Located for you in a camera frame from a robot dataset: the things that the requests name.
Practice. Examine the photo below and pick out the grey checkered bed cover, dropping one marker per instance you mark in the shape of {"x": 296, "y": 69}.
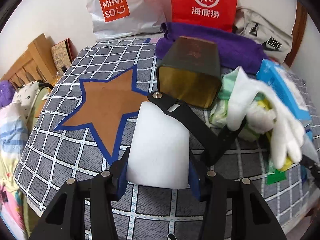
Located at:
{"x": 52, "y": 156}

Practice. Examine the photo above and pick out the purple plush item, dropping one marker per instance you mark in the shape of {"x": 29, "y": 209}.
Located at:
{"x": 7, "y": 92}

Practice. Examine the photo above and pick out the wooden headboard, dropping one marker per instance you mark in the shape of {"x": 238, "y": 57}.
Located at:
{"x": 35, "y": 64}

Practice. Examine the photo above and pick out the dark green tin box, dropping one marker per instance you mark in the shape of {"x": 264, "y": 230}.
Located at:
{"x": 190, "y": 71}

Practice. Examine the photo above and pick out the beige Nike waist bag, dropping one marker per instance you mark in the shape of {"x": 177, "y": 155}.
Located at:
{"x": 276, "y": 43}

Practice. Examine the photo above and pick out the white spotted pillow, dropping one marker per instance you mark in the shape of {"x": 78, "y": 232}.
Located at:
{"x": 26, "y": 97}

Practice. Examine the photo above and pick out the green snack packet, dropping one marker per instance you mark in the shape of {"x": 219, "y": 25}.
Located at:
{"x": 274, "y": 175}

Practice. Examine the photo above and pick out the white Miniso plastic bag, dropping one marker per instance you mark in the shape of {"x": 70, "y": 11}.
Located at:
{"x": 112, "y": 19}

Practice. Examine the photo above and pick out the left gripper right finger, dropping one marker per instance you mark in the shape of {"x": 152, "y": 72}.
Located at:
{"x": 199, "y": 179}

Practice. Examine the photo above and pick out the white glove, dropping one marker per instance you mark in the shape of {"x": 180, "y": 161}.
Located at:
{"x": 287, "y": 132}

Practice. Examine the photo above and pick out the purple towel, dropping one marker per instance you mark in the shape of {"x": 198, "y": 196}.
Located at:
{"x": 234, "y": 50}

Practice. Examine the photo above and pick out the white foam block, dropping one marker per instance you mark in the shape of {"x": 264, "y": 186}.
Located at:
{"x": 159, "y": 153}

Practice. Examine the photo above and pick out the blue tissue box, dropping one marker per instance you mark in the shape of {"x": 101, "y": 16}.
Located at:
{"x": 283, "y": 83}

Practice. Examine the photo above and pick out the red paper bag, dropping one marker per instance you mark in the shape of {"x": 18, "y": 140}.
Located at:
{"x": 219, "y": 14}

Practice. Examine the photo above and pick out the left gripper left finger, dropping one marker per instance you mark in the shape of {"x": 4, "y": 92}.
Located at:
{"x": 115, "y": 178}

